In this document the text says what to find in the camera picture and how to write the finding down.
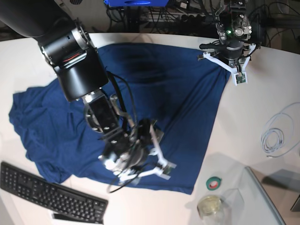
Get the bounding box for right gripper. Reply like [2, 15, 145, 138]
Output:
[98, 119, 164, 178]

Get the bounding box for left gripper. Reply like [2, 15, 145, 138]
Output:
[199, 39, 262, 68]

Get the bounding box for dark blue t-shirt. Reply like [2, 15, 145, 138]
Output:
[8, 43, 230, 195]

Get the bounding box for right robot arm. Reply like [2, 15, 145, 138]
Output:
[0, 0, 168, 181]

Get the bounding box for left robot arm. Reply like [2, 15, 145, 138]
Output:
[199, 0, 261, 68]

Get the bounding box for black power strip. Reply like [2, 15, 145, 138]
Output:
[180, 14, 208, 25]

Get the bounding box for black computer keyboard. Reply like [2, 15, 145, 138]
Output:
[0, 161, 108, 224]

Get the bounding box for green electrical tape roll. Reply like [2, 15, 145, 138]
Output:
[206, 176, 222, 191]

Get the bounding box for clear glass jar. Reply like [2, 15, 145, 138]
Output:
[197, 195, 225, 225]

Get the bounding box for blue box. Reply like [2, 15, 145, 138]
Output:
[104, 0, 169, 7]

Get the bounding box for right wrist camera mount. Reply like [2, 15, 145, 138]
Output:
[98, 124, 176, 186]

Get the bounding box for coiled white cable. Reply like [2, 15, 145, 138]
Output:
[261, 102, 300, 158]

